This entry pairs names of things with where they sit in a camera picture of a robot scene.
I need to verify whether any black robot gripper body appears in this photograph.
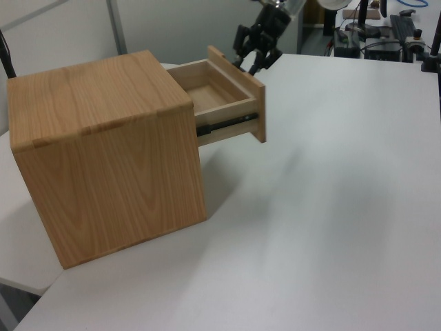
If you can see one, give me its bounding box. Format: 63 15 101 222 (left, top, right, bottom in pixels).
252 2 294 39

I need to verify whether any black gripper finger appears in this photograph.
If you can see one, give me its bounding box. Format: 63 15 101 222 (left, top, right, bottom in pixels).
233 24 258 68
248 32 283 76

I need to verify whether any wooden drawer with black handle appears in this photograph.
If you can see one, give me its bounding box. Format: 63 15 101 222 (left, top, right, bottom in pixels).
166 45 267 148

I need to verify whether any light wooden drawer cabinet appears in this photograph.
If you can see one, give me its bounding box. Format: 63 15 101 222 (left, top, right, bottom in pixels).
6 50 207 270

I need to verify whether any dark box with green top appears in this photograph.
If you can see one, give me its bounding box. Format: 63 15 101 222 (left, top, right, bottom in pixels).
333 28 360 58

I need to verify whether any black stand with round base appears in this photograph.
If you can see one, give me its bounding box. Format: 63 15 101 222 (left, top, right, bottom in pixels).
346 0 380 39

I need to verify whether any brown wooden board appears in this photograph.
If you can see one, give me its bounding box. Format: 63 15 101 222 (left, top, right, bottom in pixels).
342 8 384 20

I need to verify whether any black electronics box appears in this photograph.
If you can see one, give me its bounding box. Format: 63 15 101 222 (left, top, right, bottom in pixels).
364 43 403 61

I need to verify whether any black computer keyboard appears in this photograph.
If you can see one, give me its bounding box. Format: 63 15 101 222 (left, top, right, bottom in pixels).
390 14 417 39

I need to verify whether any emergency stop button box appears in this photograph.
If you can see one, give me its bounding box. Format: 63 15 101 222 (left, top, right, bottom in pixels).
404 29 425 53

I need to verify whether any black clamp pole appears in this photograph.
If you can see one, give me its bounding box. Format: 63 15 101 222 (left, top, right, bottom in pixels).
419 19 441 73

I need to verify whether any black metal drawer slide rail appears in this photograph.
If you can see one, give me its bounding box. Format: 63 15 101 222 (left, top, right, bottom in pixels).
196 112 259 137

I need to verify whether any thin black camera pole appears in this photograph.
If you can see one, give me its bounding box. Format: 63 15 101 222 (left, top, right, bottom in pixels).
0 29 17 80

